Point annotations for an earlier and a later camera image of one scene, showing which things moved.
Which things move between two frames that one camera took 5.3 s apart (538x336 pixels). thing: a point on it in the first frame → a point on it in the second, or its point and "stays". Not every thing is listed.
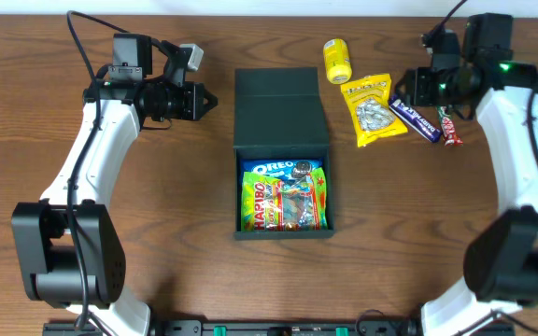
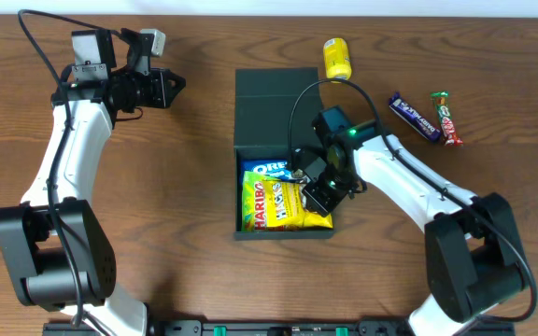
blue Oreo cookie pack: x=289 y=168 stays
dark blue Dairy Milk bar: x=427 y=128 stays
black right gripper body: x=418 y=86 → x=320 y=197
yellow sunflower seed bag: x=370 y=111 → x=285 y=208
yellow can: x=337 y=63 stays
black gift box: x=279 y=114 stays
